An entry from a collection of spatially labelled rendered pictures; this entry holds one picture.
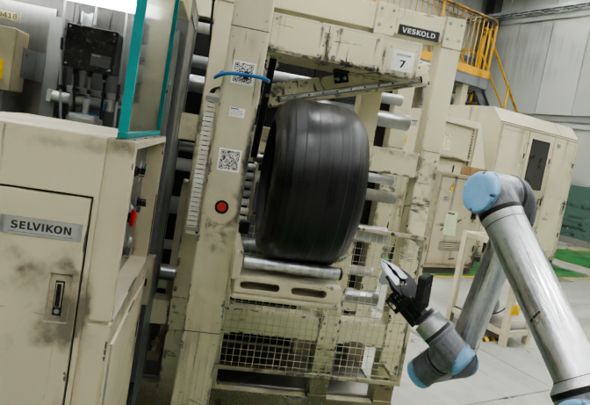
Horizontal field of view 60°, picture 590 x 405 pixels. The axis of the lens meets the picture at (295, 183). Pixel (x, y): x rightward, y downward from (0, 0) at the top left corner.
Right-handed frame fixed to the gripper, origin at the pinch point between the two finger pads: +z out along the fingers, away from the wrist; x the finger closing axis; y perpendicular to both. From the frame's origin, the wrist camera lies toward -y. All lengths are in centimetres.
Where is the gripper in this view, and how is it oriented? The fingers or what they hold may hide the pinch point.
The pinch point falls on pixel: (384, 262)
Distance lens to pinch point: 162.2
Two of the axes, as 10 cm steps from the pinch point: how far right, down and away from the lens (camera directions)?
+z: -6.1, -7.2, 3.3
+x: 6.9, -2.8, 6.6
